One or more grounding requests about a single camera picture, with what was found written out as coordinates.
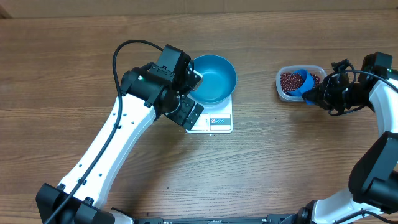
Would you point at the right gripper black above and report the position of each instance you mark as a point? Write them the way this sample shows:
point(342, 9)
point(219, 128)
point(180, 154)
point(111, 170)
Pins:
point(321, 93)

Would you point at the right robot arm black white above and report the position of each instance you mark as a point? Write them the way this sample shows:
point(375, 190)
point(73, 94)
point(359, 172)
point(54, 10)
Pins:
point(372, 186)

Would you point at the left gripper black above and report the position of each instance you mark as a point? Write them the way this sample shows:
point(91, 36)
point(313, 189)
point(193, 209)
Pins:
point(181, 117)

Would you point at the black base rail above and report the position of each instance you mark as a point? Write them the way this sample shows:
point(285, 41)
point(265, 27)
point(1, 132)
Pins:
point(202, 220)

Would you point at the clear plastic container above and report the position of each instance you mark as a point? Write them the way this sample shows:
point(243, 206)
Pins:
point(311, 68)

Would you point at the red beans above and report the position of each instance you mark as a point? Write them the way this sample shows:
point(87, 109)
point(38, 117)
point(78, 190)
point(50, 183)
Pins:
point(284, 76)

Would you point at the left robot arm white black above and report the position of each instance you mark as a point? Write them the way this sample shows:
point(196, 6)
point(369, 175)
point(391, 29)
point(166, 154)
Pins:
point(144, 95)

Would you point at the teal blue bowl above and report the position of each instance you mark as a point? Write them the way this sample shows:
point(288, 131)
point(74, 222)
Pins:
point(219, 79)

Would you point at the blue plastic measuring scoop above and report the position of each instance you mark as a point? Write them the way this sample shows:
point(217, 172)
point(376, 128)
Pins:
point(299, 82)

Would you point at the white digital kitchen scale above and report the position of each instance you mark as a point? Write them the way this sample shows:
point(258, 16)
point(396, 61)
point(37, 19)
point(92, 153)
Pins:
point(215, 119)

